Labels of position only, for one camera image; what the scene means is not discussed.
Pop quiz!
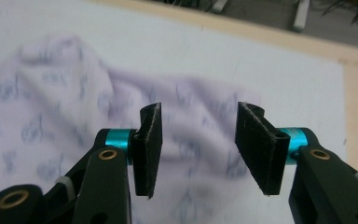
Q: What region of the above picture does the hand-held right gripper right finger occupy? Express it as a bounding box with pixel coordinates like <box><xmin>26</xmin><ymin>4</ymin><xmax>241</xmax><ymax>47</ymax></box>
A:
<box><xmin>234</xmin><ymin>101</ymin><xmax>310</xmax><ymax>196</ymax></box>

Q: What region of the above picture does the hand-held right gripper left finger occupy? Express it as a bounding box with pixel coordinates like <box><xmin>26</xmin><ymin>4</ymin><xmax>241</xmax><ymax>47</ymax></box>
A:
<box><xmin>104</xmin><ymin>102</ymin><xmax>163</xmax><ymax>200</ymax></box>

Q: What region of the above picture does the lilac printed towel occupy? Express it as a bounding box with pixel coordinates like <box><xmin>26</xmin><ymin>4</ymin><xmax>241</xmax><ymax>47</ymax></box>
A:
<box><xmin>0</xmin><ymin>34</ymin><xmax>264</xmax><ymax>224</ymax></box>

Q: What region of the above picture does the white foam mat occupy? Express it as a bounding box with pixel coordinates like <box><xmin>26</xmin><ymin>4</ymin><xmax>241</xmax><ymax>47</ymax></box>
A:
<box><xmin>0</xmin><ymin>0</ymin><xmax>346</xmax><ymax>224</ymax></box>

